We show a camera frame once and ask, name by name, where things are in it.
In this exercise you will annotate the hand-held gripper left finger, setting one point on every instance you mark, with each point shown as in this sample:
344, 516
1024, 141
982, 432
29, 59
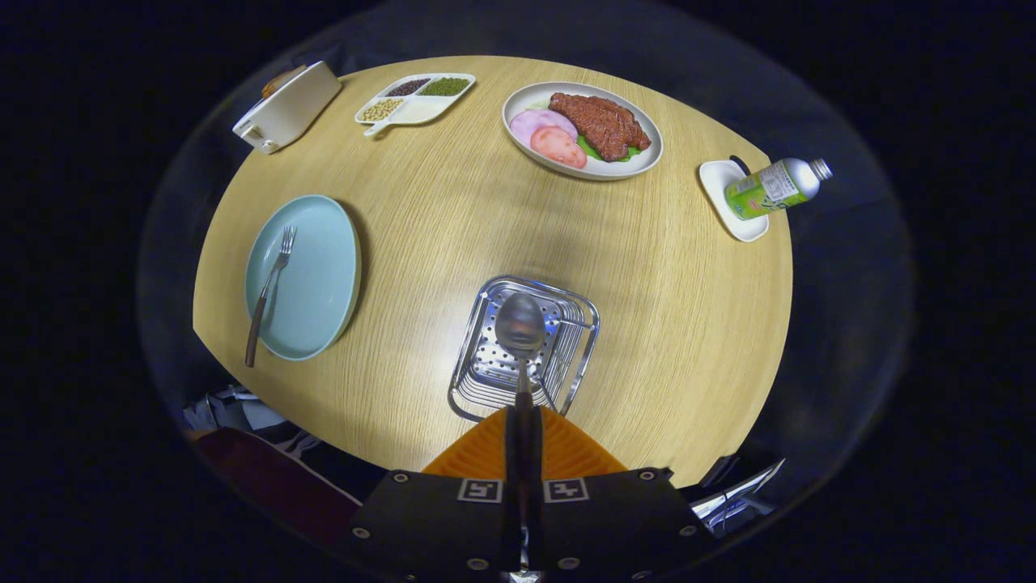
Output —
511, 470

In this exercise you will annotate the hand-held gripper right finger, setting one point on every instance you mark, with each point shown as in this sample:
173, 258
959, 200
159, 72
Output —
537, 470

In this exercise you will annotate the white and black fabric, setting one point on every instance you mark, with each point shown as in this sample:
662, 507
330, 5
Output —
251, 413

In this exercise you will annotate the light blue plate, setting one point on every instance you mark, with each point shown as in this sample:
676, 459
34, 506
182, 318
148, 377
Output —
320, 275

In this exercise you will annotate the red-pink ham slice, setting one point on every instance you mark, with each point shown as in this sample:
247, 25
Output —
558, 147

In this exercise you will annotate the green lettuce leaf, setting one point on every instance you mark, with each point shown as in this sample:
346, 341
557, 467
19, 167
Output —
591, 151

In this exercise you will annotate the white square coaster dish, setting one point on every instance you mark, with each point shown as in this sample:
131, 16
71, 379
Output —
716, 182

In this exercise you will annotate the pale pink ham slice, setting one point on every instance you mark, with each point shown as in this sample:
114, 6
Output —
534, 123

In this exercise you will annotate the brown steak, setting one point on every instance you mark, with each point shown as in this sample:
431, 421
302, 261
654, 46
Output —
603, 121

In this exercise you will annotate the silver bottle with green label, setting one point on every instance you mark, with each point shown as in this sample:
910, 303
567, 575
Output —
769, 190

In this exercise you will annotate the white round food plate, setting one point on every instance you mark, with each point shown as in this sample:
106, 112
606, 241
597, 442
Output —
526, 101

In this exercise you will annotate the white divided snack dish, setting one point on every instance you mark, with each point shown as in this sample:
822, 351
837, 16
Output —
421, 109

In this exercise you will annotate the pile of yellow beans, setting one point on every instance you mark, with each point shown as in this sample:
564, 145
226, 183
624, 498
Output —
381, 109

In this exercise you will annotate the pile of green beans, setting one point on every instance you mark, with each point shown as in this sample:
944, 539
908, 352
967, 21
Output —
444, 86

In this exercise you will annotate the pile of dark beans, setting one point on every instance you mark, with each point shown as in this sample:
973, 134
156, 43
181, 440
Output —
408, 87

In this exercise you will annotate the white toaster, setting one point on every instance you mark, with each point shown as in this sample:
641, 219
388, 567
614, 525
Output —
295, 105

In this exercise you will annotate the brown toast slice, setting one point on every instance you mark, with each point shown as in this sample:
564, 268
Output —
275, 85
293, 75

